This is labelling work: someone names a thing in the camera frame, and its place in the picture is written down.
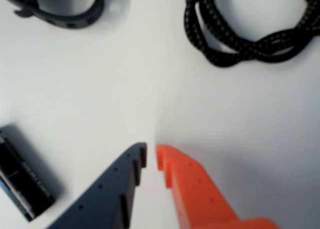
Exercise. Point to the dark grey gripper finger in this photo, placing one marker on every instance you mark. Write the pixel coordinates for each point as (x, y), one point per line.
(105, 196)

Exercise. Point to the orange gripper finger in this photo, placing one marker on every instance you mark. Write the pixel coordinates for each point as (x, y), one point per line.
(197, 199)

